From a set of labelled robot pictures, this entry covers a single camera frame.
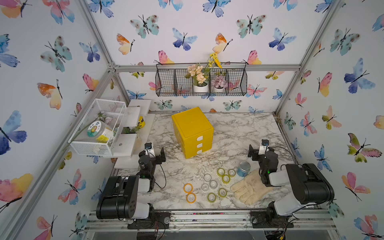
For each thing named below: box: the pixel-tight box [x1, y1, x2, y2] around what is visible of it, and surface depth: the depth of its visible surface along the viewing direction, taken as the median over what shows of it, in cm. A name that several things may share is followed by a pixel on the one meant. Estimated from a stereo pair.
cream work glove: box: [230, 168, 275, 206], surface depth 84 cm
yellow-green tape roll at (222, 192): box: [218, 188, 228, 198], surface depth 84 cm
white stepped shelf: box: [103, 99, 156, 169], surface depth 95 cm
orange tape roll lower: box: [186, 192, 197, 204], surface depth 82 cm
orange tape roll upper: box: [183, 183, 194, 194], surface depth 86 cm
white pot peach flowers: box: [185, 64, 210, 93], surface depth 84 cm
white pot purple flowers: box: [211, 75, 229, 93], surface depth 90 cm
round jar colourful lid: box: [87, 120, 106, 138], surface depth 65 cm
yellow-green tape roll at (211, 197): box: [207, 192, 217, 203], surface depth 82 cm
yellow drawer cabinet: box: [171, 106, 214, 159], surface depth 86 cm
